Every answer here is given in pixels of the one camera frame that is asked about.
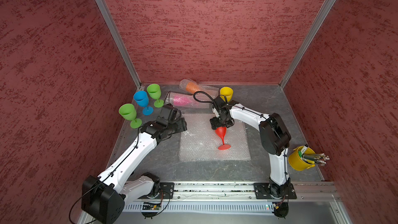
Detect red glass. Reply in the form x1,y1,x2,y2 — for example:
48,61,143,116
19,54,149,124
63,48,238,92
215,127,231,150

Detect yellow glass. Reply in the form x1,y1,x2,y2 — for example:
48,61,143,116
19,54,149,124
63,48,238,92
220,87,234,102

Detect pink glass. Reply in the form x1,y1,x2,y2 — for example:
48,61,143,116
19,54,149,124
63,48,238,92
165,92,210,109

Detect dark green glass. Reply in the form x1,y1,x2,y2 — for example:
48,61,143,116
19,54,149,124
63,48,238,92
147,84,164,108

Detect blue glass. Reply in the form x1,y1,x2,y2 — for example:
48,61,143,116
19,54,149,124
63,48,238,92
133,91,153,116

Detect light green wine glass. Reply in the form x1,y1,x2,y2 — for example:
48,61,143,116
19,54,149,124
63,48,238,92
119,103,142,129

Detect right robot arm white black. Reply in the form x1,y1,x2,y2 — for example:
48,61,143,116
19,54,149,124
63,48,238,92
193,91,291,199

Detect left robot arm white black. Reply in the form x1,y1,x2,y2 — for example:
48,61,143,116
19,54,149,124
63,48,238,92
77,104,187,224

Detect orange glass in bubble wrap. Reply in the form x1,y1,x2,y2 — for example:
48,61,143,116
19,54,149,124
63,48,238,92
179,78,219,97

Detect left base wiring board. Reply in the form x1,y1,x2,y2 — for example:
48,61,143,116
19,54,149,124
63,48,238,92
141,202,162,218

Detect right base wiring plug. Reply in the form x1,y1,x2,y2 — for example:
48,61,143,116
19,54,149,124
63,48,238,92
273,202,289,218

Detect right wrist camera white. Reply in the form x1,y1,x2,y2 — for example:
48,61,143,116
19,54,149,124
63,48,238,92
212,107,219,118

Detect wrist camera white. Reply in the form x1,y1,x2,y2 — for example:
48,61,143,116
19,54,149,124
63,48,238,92
157,104,181,126
212,107,219,118

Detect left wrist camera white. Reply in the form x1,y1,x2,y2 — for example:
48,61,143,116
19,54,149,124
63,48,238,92
157,104,181,126

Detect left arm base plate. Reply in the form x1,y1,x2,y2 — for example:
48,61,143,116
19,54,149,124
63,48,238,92
155,182,175,199

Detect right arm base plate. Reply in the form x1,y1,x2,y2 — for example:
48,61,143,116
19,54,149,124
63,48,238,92
253,182,297,201

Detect yellow cup holding cables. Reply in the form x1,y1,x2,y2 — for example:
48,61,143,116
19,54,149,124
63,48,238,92
288,145,315,171

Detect white slotted cable duct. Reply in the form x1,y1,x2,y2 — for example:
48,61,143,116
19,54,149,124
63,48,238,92
124,201,275,215

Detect aluminium front rail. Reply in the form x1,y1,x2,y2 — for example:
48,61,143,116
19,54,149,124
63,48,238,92
172,181,341,202

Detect left aluminium corner post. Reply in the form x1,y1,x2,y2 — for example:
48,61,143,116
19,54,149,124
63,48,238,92
95,0,142,90

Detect aluminium corner post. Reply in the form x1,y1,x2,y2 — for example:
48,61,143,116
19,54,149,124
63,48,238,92
279,0,336,89
95,0,142,90

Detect right aluminium corner post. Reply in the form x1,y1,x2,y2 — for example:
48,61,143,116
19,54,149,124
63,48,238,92
279,0,336,89

